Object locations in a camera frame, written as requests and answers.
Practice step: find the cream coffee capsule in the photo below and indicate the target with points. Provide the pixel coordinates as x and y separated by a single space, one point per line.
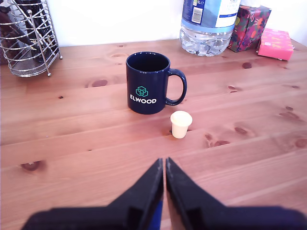
180 124

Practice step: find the navy Elwood logo mug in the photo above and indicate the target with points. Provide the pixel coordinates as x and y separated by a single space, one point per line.
144 81

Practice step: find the large clear water bottle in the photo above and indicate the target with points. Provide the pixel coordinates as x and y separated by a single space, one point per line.
206 31

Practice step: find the flat pink box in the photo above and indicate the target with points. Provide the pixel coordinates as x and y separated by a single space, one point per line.
275 44

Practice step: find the floral print tissue box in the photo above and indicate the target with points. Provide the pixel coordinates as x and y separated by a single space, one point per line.
249 28

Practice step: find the black chopstick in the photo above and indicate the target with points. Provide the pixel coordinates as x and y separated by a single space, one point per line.
49 21
39 25

